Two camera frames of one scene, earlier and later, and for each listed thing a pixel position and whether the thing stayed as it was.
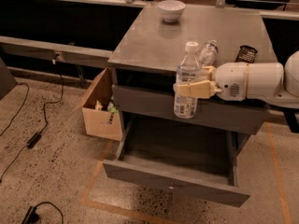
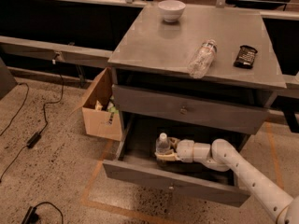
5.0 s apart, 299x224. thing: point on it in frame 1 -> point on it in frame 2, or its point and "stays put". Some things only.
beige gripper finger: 212,72 -> 174,141
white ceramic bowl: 171,10 stays put
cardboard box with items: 101,116 stays put
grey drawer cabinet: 199,156 stays put
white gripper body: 231,80 -> 185,150
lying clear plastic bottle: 207,53 stays put
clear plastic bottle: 189,70 -> 163,146
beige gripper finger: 201,90 -> 173,157
